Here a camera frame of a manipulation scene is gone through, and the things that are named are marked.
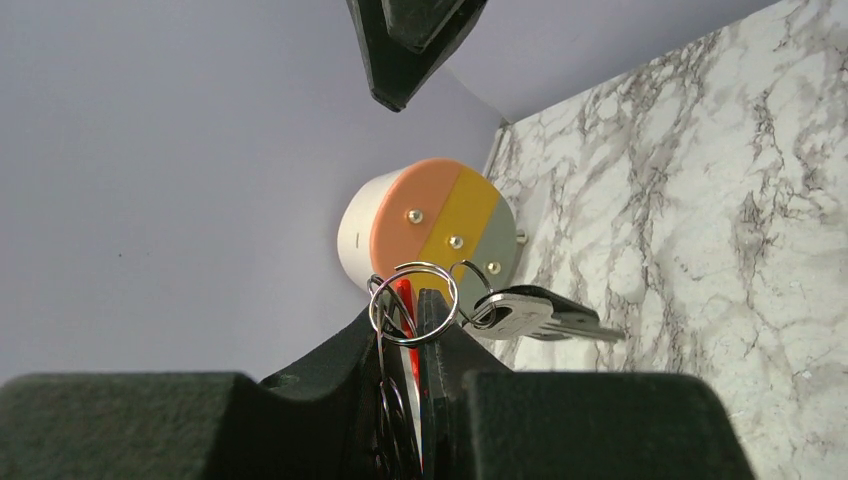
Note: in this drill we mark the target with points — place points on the round tricolour drawer box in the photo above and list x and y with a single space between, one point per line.
436 210

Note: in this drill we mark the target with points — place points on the black head silver key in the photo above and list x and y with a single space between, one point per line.
538 313

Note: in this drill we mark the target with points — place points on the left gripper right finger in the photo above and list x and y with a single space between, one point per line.
482 420

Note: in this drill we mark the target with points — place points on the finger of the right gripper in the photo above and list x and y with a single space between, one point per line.
403 42

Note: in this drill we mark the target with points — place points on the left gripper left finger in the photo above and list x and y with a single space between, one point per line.
314 419

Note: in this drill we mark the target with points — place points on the silver spiral keyring holder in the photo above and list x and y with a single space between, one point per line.
419 432

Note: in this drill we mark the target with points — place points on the red round key tag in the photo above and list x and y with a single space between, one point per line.
403 288

